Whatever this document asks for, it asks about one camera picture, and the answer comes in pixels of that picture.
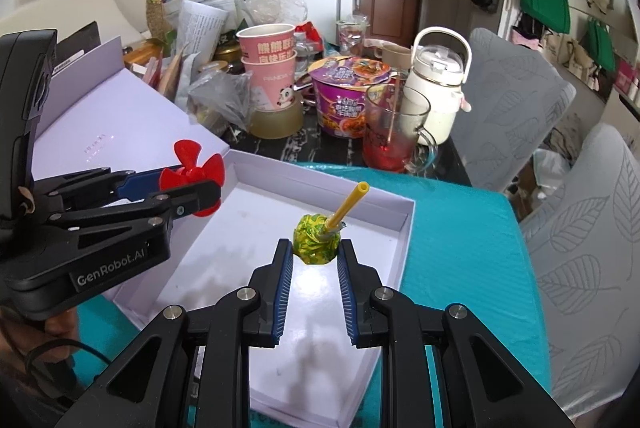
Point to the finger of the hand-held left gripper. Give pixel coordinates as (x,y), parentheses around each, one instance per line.
(195,195)
(142,183)

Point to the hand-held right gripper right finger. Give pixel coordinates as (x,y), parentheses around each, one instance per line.
(347,293)

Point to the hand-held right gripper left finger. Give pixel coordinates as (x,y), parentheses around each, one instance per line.
(282,293)

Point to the yellow lollipop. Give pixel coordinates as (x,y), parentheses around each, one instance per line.
(312,243)

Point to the white cardboard box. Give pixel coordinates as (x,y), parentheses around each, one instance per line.
(260,228)

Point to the person's left hand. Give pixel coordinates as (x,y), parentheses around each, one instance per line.
(62,328)

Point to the plastic bag of snacks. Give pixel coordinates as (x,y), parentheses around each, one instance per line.
(220,101)

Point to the clear tape roll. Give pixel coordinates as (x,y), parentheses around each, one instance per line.
(277,121)

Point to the teal bubble mailer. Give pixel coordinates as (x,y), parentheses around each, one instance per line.
(475,288)

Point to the pink panda paper cup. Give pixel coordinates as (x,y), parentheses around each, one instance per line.
(272,83)

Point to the glass mug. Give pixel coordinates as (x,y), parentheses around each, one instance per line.
(390,143)

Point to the folded newspaper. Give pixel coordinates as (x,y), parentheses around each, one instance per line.
(202,26)

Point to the purple instant noodle bowl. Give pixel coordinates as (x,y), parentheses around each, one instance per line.
(342,98)

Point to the wooden stirring stick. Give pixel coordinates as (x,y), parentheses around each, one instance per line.
(392,118)

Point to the clear plastic bag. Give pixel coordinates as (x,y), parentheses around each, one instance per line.
(277,6)

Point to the clear drinking glass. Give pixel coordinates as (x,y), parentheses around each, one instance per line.
(352,36)

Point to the white kettle bottle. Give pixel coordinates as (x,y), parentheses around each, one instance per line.
(442,78)

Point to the beige cup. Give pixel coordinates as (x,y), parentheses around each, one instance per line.
(392,56)

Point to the grey leaf-pattern chair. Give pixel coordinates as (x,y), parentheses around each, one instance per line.
(510,108)
(590,258)

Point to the green tote bag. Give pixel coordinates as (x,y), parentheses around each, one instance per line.
(545,3)
(602,46)

